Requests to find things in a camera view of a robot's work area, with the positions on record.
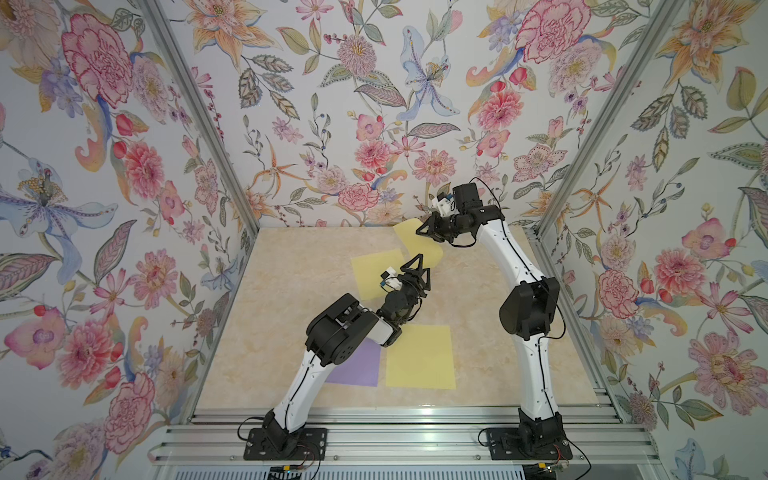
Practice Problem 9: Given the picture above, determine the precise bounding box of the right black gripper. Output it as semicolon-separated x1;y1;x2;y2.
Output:
415;213;466;243

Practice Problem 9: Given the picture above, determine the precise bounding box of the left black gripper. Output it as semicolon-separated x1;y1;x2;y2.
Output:
392;255;431;326

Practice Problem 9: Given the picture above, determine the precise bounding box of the yellow paper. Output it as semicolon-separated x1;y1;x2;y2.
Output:
351;249;405;301
386;324;456;390
393;218;444;268

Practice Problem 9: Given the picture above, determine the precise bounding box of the purple paper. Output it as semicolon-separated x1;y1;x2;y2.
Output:
326;339;382;387

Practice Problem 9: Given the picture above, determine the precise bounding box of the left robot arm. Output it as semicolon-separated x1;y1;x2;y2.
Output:
259;253;431;454

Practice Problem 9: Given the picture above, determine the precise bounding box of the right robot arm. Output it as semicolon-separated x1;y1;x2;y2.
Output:
417;183;572;461

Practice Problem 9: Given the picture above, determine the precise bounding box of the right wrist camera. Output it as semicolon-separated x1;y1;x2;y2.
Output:
431;194;456;217

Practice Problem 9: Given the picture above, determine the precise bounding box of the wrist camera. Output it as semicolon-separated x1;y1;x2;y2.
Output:
431;194;456;217
380;268;403;292

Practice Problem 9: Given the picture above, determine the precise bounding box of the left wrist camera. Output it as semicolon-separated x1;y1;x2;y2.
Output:
380;268;403;292

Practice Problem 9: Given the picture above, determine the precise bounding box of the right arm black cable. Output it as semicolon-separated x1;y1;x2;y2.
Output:
467;176;505;248

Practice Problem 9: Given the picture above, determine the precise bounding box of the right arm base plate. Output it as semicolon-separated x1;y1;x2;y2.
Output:
478;427;573;463

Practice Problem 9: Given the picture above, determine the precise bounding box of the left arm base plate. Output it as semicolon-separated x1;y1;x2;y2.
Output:
243;428;328;461

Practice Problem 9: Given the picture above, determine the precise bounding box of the aluminium front rail frame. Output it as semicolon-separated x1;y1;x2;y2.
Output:
148;396;668;479

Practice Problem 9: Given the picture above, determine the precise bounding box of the right aluminium corner post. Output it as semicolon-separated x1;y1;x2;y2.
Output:
529;1;685;241

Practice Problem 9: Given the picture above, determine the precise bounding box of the aluminium corner post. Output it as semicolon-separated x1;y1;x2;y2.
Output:
138;0;259;238
529;1;685;241

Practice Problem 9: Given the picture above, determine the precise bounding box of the left aluminium corner post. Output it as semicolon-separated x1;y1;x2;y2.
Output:
138;0;259;238

